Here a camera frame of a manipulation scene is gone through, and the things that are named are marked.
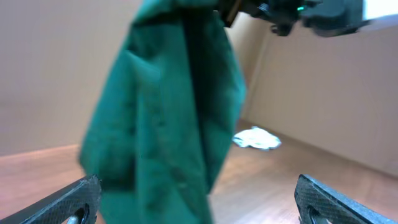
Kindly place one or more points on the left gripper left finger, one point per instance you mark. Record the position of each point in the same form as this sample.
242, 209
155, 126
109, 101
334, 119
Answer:
75, 203

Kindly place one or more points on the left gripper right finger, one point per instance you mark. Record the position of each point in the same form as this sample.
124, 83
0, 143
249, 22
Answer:
318, 203

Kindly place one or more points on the light blue striped cloth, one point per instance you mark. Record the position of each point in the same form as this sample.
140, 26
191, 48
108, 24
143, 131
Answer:
257, 138

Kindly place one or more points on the dark green shorts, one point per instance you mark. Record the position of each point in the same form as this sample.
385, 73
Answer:
166, 118

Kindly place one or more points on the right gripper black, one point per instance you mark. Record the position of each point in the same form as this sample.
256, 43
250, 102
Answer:
326, 18

